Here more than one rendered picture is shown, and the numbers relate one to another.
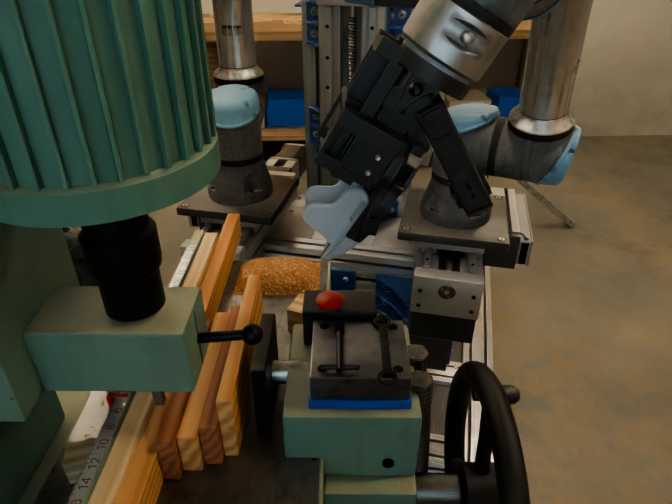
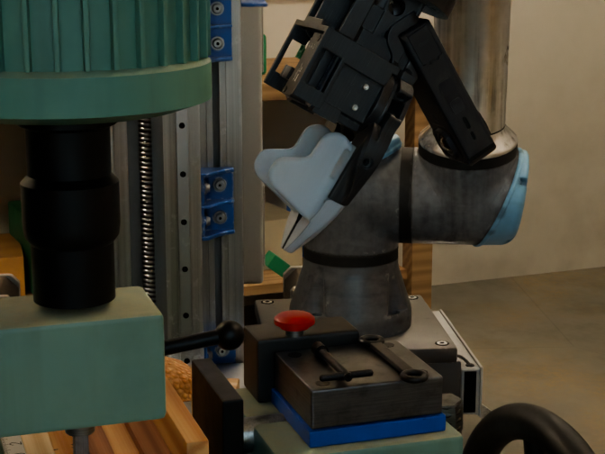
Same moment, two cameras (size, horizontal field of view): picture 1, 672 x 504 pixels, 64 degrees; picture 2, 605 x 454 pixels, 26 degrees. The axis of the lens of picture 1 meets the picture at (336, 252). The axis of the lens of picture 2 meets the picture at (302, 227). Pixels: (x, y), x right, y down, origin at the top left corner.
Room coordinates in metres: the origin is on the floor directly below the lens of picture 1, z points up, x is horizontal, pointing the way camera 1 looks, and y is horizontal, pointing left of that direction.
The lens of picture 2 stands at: (-0.42, 0.29, 1.31)
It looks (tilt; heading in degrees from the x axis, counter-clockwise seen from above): 13 degrees down; 341
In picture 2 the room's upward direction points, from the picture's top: straight up
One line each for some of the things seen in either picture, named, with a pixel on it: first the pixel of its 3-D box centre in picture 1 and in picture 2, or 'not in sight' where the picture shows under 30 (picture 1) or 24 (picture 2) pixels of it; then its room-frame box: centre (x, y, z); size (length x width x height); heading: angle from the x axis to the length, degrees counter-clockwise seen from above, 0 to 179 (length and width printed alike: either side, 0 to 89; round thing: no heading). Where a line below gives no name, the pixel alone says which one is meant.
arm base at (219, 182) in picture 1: (238, 171); not in sight; (1.14, 0.22, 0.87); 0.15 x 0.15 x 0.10
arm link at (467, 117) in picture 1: (467, 139); (356, 190); (1.03, -0.27, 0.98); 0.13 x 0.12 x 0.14; 65
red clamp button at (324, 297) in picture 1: (330, 300); (294, 320); (0.45, 0.01, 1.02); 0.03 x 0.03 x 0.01
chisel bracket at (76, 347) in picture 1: (125, 342); (45, 371); (0.38, 0.20, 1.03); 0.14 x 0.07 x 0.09; 89
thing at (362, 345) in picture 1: (353, 342); (339, 371); (0.42, -0.02, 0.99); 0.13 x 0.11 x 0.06; 179
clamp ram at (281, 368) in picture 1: (294, 371); (257, 433); (0.42, 0.05, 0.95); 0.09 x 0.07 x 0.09; 179
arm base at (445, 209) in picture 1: (457, 191); (350, 283); (1.04, -0.26, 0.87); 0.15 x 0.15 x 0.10
